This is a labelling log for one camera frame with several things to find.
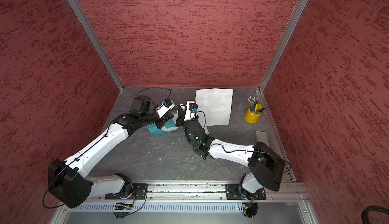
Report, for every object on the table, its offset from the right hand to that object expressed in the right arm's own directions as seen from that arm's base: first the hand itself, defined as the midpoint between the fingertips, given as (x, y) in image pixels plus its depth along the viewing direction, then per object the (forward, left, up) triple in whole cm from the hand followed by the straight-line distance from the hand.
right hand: (179, 109), depth 75 cm
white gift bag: (+11, -19, -12) cm, 25 cm away
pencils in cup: (+13, -44, -11) cm, 47 cm away
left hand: (-1, +5, -5) cm, 8 cm away
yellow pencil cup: (+7, -43, -21) cm, 48 cm away
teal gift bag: (-8, +4, -2) cm, 9 cm away
